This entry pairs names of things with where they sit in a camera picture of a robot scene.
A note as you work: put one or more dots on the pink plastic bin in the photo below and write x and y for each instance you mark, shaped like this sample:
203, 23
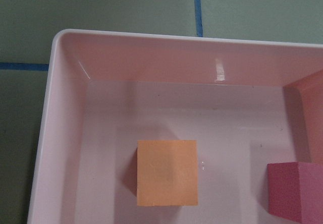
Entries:
246, 103

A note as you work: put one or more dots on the orange foam block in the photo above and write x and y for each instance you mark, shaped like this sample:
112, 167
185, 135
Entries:
167, 173

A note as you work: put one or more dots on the red foam block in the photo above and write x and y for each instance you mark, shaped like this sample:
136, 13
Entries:
295, 191

